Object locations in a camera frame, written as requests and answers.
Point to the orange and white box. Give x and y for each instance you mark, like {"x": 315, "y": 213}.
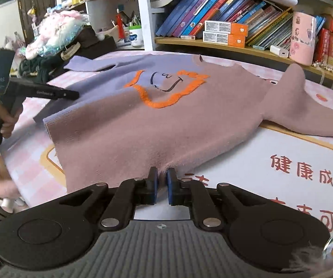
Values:
{"x": 223, "y": 39}
{"x": 227, "y": 26}

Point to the black bag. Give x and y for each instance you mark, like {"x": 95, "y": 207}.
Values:
{"x": 97, "y": 40}

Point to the dark green knit cloth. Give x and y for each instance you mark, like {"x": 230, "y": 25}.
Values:
{"x": 34, "y": 66}

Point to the pink checked printed bed sheet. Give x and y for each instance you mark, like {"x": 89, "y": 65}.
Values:
{"x": 285, "y": 162}

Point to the purple and mauve sweater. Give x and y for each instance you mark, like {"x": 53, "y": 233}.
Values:
{"x": 143, "y": 139}

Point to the white jar with blue label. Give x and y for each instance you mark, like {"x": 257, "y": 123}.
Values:
{"x": 136, "y": 36}

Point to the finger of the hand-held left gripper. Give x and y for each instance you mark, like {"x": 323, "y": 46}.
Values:
{"x": 63, "y": 93}

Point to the grey furry cloth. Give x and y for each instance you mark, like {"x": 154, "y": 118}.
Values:
{"x": 305, "y": 259}

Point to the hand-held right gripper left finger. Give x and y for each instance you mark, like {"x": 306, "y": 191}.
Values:
{"x": 154, "y": 186}

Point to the pen holder with pens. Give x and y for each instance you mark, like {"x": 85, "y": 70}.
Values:
{"x": 123, "y": 24}

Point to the row of red books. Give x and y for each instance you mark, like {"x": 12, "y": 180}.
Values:
{"x": 324, "y": 43}

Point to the pink printed tissue pack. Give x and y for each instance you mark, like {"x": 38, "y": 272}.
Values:
{"x": 302, "y": 37}

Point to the white charger plug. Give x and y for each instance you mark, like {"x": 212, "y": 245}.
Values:
{"x": 279, "y": 50}

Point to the brown wooden door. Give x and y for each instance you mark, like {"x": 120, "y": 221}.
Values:
{"x": 33, "y": 3}

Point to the light blue eraser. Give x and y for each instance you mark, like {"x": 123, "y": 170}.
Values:
{"x": 259, "y": 47}

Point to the pile of pink plush clothes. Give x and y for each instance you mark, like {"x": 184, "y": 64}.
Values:
{"x": 56, "y": 31}

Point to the row of colourful books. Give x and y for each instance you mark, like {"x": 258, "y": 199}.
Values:
{"x": 189, "y": 14}

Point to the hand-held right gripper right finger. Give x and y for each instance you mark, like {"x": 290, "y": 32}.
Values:
{"x": 171, "y": 188}

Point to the white wooden bookshelf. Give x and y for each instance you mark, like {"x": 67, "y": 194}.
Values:
{"x": 178, "y": 42}

